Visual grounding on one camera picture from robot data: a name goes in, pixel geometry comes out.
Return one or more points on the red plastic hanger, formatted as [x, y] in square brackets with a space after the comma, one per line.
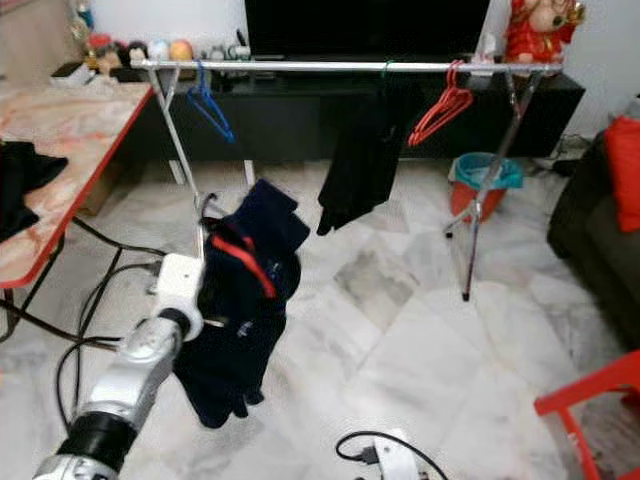
[435, 120]
[450, 100]

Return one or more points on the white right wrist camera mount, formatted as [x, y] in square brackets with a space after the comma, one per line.
[400, 462]

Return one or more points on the white blue round plush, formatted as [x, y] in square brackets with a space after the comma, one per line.
[157, 49]

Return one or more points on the teal plastic bag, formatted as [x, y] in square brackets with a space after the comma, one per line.
[485, 170]

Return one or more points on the light wooden cabinet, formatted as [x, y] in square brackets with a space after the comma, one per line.
[40, 40]

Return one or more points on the green plastic hanger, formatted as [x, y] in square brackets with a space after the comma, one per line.
[386, 70]

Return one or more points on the black printed t-shirt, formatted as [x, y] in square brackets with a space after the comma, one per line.
[360, 150]

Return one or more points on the red bucket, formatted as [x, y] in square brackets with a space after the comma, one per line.
[465, 200]

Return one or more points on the black crumpled garment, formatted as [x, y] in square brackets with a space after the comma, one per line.
[25, 180]

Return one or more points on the black tv console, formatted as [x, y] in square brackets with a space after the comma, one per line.
[290, 120]

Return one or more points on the grey fabric sofa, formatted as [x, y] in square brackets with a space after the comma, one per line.
[585, 250]

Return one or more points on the red cushion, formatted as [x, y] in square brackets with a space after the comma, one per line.
[625, 170]

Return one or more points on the silver metal clothes rack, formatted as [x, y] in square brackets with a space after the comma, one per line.
[310, 66]

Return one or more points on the black television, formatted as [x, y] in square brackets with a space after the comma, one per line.
[360, 25]

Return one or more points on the red gold buddha statue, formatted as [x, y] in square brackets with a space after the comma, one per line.
[540, 35]

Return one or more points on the black white mouse plush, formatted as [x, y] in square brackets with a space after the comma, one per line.
[135, 54]

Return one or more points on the navy garment red trim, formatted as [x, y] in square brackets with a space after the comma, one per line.
[240, 340]

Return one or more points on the red lid glass jar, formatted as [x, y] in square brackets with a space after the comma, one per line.
[102, 55]

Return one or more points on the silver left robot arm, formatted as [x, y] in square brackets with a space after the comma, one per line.
[130, 390]

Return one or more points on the blue plastic hanger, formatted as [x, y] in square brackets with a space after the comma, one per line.
[228, 135]

